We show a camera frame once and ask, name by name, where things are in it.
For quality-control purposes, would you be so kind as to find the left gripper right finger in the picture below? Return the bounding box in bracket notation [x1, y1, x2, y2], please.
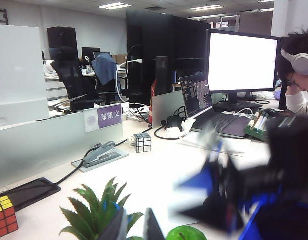
[143, 207, 166, 240]

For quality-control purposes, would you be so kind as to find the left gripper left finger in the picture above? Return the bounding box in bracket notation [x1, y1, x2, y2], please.
[97, 207, 128, 240]

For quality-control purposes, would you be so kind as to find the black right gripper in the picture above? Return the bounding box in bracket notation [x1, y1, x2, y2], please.
[176, 141, 284, 235]

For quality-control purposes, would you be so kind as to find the orange plastic pineapple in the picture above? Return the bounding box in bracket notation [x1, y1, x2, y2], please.
[59, 176, 144, 240]

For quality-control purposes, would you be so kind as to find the green plastic apple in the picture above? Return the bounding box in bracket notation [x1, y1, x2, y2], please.
[165, 224, 207, 240]

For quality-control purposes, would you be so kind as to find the blue table edge strip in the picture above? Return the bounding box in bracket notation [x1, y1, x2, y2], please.
[237, 192, 289, 240]

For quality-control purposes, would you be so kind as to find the grey stapler on tray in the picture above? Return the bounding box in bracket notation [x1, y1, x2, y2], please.
[71, 140, 129, 174]

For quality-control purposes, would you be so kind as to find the crumpled white tissue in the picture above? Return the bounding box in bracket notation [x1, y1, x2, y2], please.
[165, 117, 197, 138]

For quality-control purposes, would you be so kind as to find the black power adapter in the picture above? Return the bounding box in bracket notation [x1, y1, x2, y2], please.
[166, 115, 184, 132]

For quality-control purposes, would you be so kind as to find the silver mirror cube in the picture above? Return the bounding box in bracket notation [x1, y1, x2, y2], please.
[133, 132, 152, 153]

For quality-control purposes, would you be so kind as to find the black flat tablet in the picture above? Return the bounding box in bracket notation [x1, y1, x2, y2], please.
[0, 177, 61, 213]

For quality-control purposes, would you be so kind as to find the dark open laptop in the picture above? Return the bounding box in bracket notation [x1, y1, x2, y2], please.
[179, 72, 252, 140]

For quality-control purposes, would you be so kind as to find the low grey desk divider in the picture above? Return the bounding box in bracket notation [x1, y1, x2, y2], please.
[151, 90, 187, 123]

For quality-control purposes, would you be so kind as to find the red snack bag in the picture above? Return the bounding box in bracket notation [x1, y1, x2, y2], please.
[148, 79, 158, 126]

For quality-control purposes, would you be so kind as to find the purple and white name plate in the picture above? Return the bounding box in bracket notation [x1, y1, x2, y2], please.
[83, 103, 123, 134]

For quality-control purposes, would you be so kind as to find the colourful Rubik's cube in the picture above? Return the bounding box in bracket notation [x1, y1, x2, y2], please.
[0, 195, 19, 240]

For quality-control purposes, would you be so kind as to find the frosted glass desk partition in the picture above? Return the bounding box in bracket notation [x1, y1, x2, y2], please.
[0, 103, 124, 191]

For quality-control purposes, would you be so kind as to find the person with dark hair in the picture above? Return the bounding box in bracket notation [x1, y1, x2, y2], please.
[276, 27, 308, 117]

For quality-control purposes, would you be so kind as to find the black desktop monitor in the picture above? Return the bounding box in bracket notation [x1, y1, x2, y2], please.
[206, 28, 280, 113]

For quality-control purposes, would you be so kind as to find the black chair under jacket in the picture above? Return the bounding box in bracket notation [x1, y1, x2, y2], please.
[96, 82, 122, 106]

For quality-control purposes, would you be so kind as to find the white over-ear headphones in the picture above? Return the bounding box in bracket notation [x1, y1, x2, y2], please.
[280, 48, 308, 76]

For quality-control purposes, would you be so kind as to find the black mesh office chair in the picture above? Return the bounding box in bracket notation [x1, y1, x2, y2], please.
[50, 46, 104, 113]

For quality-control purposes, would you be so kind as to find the blue jacket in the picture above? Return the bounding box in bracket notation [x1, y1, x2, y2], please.
[91, 53, 119, 87]

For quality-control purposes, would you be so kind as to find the tall black cabinet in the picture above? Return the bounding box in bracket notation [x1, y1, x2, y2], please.
[126, 9, 212, 106]

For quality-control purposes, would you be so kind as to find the black background monitor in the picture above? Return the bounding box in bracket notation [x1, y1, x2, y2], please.
[81, 47, 101, 62]

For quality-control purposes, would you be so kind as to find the ceiling light panel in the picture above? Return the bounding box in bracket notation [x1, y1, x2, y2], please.
[97, 1, 132, 11]
[190, 4, 226, 12]

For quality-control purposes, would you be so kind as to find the white whiteboard panel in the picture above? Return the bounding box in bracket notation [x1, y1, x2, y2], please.
[0, 24, 49, 125]

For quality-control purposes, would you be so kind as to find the black looped adapter cable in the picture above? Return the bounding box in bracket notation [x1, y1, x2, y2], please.
[153, 119, 181, 140]

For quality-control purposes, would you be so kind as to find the white looped cable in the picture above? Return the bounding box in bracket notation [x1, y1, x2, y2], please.
[115, 58, 142, 104]

